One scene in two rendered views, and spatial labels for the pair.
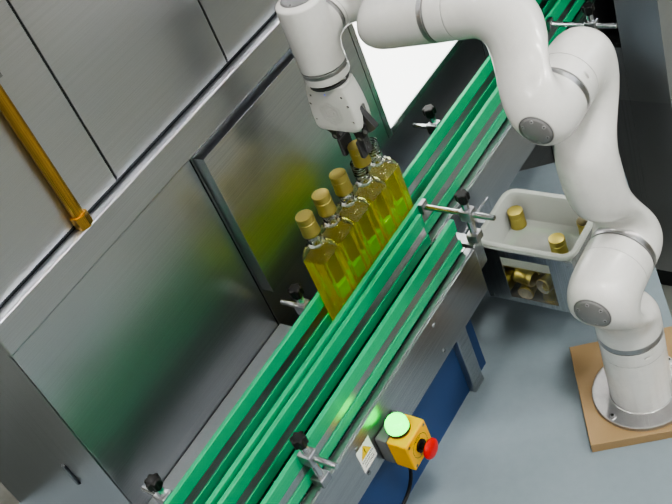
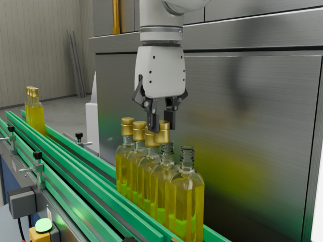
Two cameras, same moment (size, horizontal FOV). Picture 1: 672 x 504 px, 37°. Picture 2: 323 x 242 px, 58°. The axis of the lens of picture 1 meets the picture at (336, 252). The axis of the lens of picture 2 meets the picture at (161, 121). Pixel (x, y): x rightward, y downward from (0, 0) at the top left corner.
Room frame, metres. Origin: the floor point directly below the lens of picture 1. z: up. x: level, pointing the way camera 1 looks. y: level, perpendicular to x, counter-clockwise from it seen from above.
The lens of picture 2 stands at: (1.61, -0.70, 1.49)
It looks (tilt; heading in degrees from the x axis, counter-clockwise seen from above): 12 degrees down; 95
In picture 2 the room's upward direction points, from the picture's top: straight up
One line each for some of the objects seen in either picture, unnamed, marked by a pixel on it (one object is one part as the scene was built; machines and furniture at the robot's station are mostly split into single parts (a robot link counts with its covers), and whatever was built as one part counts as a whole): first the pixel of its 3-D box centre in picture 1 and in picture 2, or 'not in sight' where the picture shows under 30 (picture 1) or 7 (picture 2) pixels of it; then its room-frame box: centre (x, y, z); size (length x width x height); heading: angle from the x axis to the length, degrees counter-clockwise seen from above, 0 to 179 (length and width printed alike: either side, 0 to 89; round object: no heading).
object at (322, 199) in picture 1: (323, 202); (140, 130); (1.50, -0.02, 1.31); 0.04 x 0.04 x 0.04
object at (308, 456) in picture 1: (321, 464); (31, 172); (1.10, 0.17, 1.11); 0.07 x 0.04 x 0.13; 41
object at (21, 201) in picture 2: not in sight; (21, 202); (1.01, 0.24, 0.96); 0.08 x 0.08 x 0.08; 41
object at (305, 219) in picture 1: (307, 223); (128, 126); (1.46, 0.03, 1.31); 0.04 x 0.04 x 0.04
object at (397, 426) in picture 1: (396, 423); (43, 224); (1.20, 0.03, 1.01); 0.05 x 0.05 x 0.03
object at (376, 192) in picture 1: (380, 220); (167, 207); (1.57, -0.11, 1.16); 0.06 x 0.06 x 0.21; 41
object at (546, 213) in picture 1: (541, 236); not in sight; (1.54, -0.40, 0.97); 0.22 x 0.17 x 0.09; 41
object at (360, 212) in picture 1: (365, 240); (153, 197); (1.53, -0.06, 1.16); 0.06 x 0.06 x 0.21; 40
